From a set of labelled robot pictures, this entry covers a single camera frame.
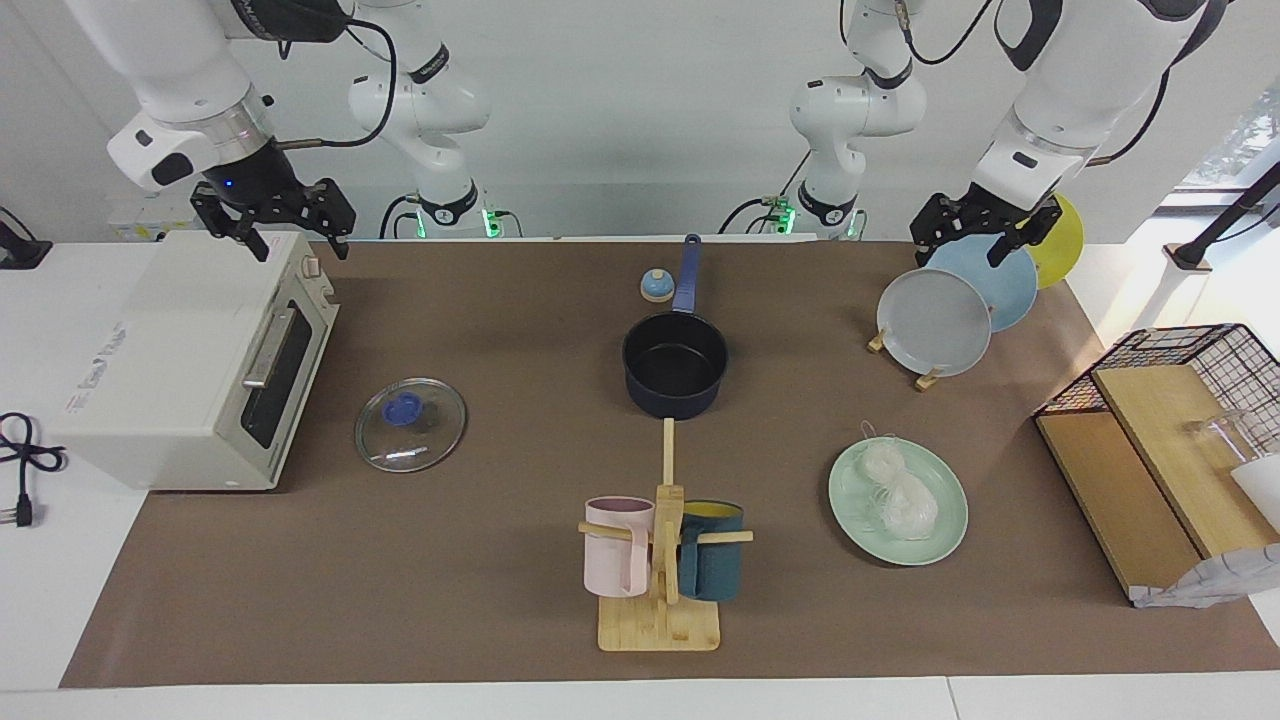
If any clear glass beaker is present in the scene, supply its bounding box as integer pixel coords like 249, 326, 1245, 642
1185, 408, 1263, 471

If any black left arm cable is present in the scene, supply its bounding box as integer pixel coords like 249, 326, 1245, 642
895, 0, 1173, 168

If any dark blue saucepan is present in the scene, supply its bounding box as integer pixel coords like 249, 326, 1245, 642
622, 234, 730, 420

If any beige toaster oven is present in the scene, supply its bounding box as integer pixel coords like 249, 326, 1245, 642
48, 230, 341, 493

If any light green plate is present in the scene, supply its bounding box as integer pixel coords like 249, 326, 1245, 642
828, 437, 969, 567

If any wooden mug tree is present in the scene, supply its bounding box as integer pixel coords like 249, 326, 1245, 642
578, 418, 754, 653

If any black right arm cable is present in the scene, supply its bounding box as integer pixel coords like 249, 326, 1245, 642
275, 15, 398, 151

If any yellow plate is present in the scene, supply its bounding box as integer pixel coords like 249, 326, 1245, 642
1020, 192, 1085, 291

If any wooden plate rack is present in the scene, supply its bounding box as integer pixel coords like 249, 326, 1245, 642
867, 325, 946, 392

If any light blue plate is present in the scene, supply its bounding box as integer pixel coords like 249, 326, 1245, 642
925, 233, 1039, 333

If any black base cable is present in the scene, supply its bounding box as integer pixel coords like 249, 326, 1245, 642
718, 150, 813, 236
378, 193, 421, 241

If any white crumpled bag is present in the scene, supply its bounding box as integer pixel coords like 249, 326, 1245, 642
1130, 543, 1280, 609

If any glass lid with blue knob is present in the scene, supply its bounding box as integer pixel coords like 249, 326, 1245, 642
354, 377, 468, 474

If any black clamp mount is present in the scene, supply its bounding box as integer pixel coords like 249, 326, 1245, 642
0, 207, 53, 271

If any light wooden board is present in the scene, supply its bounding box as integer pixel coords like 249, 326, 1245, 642
1090, 363, 1280, 561

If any white vermicelli bundle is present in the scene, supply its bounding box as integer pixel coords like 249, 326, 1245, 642
855, 420, 941, 541

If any pink mug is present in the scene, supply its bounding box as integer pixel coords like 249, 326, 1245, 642
584, 496, 656, 598

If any grey plate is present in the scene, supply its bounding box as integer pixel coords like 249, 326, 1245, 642
877, 268, 993, 378

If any black power cord with plug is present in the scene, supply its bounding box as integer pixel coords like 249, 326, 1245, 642
0, 412, 67, 528

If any black stand leg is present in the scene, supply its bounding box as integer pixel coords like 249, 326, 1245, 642
1165, 160, 1280, 273

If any brown table mat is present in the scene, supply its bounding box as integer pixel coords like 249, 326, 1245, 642
58, 238, 1280, 689

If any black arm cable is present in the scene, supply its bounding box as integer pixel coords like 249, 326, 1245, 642
895, 0, 1173, 168
275, 15, 398, 151

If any black wire basket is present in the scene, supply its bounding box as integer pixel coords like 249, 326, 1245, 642
1033, 323, 1280, 471

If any dark wooden board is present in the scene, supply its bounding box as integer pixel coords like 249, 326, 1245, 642
1035, 410, 1206, 601

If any teal mug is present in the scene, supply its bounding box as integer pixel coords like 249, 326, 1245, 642
678, 500, 745, 602

